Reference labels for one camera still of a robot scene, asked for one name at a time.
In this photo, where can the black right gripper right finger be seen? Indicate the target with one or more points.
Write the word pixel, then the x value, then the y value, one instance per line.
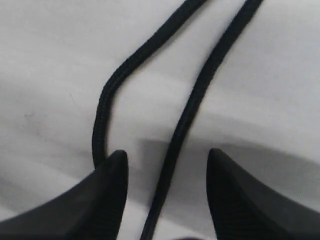
pixel 243 208

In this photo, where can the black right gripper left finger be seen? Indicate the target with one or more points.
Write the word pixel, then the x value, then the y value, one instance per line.
pixel 91 210

